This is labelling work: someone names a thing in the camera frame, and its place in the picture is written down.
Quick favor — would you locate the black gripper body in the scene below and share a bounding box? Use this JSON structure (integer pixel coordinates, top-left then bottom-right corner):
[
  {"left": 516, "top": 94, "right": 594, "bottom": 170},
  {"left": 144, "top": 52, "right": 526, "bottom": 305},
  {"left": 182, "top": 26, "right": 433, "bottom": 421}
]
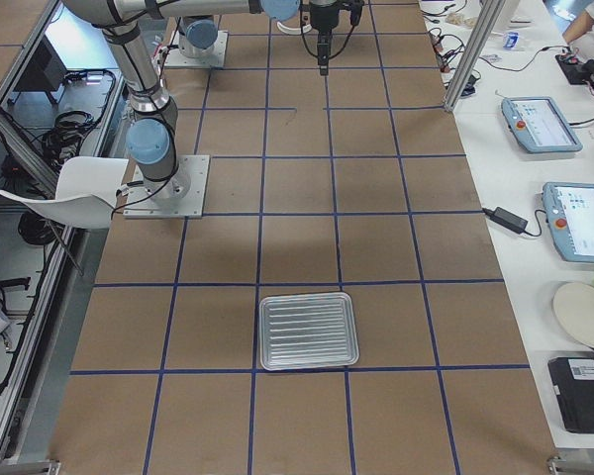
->
[{"left": 310, "top": 4, "right": 339, "bottom": 67}]

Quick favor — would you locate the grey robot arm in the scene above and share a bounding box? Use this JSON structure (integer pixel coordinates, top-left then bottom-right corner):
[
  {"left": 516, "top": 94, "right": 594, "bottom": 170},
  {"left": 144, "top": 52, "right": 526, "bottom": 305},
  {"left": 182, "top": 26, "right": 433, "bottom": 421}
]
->
[
  {"left": 64, "top": 0, "right": 349, "bottom": 127},
  {"left": 177, "top": 15, "right": 218, "bottom": 57}
]

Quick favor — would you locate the silver ribbed metal tray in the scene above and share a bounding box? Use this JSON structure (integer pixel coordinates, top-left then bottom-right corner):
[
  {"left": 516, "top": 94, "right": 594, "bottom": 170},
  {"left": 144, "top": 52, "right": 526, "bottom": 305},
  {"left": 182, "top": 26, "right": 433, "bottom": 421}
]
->
[{"left": 258, "top": 292, "right": 359, "bottom": 371}]

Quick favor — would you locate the far teach pendant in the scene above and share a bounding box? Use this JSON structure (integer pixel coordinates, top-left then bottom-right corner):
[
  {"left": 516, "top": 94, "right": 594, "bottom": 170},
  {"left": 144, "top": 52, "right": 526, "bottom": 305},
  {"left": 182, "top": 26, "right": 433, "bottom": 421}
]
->
[{"left": 501, "top": 97, "right": 583, "bottom": 154}]

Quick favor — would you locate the teach pendant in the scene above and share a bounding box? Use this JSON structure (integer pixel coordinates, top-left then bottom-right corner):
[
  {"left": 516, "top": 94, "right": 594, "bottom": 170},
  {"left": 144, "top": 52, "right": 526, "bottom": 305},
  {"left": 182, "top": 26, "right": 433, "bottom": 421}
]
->
[
  {"left": 501, "top": 97, "right": 583, "bottom": 154},
  {"left": 542, "top": 182, "right": 594, "bottom": 263}
]

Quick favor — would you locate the black power adapter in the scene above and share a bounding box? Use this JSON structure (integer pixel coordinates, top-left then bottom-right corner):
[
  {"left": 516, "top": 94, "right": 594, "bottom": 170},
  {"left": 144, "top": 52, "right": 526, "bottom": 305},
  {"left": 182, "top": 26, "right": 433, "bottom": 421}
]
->
[{"left": 482, "top": 207, "right": 528, "bottom": 235}]

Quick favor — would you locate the white plastic chair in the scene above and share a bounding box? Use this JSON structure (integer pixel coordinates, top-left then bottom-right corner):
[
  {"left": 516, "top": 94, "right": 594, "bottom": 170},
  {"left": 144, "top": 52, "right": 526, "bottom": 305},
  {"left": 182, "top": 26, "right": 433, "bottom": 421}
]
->
[{"left": 0, "top": 156, "right": 129, "bottom": 230}]

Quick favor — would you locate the near teach pendant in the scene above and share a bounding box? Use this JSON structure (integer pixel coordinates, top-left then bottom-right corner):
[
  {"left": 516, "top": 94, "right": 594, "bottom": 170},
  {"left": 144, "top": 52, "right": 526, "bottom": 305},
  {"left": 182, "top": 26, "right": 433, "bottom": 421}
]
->
[{"left": 542, "top": 182, "right": 594, "bottom": 263}]

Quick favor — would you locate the beige plate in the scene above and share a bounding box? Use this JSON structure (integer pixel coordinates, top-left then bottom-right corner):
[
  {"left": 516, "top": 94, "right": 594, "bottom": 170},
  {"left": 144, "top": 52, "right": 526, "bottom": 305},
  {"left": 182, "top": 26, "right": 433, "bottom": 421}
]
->
[{"left": 552, "top": 282, "right": 594, "bottom": 349}]

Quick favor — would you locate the black flat device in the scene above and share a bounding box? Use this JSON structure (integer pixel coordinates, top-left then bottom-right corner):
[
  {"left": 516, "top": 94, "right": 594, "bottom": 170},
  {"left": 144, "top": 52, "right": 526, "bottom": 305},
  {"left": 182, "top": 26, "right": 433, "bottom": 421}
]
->
[{"left": 547, "top": 357, "right": 594, "bottom": 434}]

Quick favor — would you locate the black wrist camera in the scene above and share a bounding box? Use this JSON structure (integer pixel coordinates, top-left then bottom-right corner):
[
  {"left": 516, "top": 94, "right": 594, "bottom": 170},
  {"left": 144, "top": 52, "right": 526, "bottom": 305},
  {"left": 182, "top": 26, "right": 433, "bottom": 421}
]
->
[{"left": 346, "top": 0, "right": 365, "bottom": 27}]

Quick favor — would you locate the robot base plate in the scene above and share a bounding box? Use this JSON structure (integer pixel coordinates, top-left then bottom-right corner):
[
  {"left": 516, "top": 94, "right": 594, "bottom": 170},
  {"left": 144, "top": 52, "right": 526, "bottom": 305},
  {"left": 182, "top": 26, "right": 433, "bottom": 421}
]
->
[
  {"left": 164, "top": 31, "right": 228, "bottom": 69},
  {"left": 123, "top": 155, "right": 210, "bottom": 219}
]

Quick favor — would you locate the aluminium frame post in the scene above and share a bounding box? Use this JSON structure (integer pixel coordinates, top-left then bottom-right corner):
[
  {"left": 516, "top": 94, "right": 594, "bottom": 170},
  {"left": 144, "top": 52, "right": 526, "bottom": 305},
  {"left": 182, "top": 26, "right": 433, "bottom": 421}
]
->
[{"left": 444, "top": 0, "right": 505, "bottom": 112}]

